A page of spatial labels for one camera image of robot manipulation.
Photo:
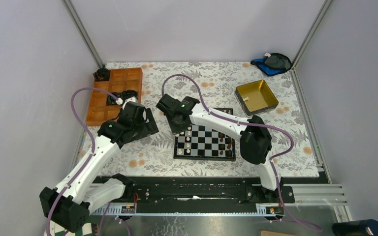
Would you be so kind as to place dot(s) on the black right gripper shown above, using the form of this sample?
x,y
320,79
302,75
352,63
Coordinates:
x,y
175,130

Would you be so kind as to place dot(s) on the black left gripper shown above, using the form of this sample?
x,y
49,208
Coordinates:
x,y
149,128

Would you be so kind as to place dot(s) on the gold metal tin box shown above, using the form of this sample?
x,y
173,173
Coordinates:
x,y
261,98

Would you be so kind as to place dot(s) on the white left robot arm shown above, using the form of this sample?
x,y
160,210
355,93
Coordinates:
x,y
71,202

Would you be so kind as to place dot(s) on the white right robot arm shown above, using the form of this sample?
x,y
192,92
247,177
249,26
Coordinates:
x,y
252,134

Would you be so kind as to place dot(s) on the black white chess board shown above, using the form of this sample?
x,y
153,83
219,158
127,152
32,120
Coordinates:
x,y
204,145

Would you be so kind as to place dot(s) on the dark chess pieces row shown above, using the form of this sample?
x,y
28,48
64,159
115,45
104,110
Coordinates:
x,y
225,146

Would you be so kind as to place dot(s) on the green white rolled chess mat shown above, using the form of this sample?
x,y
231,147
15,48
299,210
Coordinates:
x,y
86,230

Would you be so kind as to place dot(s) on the floral white table mat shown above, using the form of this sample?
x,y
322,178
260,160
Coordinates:
x,y
216,82

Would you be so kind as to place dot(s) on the dark rolled cloth in tray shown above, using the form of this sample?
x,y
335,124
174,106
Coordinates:
x,y
122,97

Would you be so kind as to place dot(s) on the orange wooden divided tray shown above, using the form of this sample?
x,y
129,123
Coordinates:
x,y
120,80

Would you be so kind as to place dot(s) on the dark rolled cloth corner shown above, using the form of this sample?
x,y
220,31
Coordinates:
x,y
102,75

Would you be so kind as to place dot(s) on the blue black cloth bundle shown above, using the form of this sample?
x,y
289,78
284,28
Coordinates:
x,y
273,64

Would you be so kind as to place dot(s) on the dark cylinder bottle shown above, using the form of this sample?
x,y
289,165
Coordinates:
x,y
368,227

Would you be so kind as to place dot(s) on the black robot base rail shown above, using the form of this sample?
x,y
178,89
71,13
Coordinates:
x,y
200,194

